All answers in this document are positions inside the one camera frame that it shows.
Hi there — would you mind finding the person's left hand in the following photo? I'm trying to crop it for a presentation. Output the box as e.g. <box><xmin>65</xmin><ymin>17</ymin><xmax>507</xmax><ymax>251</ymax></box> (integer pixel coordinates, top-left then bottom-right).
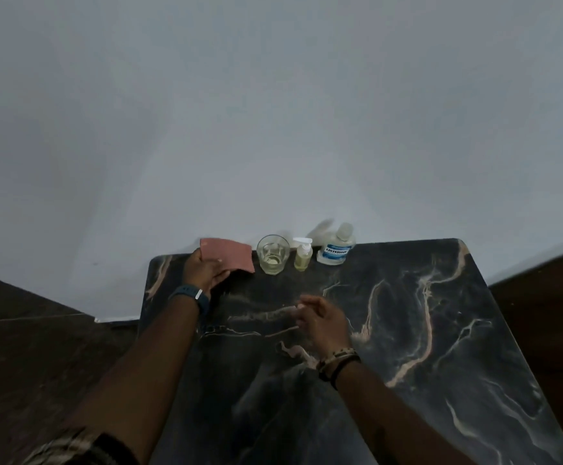
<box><xmin>182</xmin><ymin>248</ymin><xmax>232</xmax><ymax>293</ymax></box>

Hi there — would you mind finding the person's right hand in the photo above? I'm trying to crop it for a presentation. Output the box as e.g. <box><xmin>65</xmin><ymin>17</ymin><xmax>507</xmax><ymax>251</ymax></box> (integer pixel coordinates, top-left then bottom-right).
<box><xmin>294</xmin><ymin>294</ymin><xmax>353</xmax><ymax>358</ymax></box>

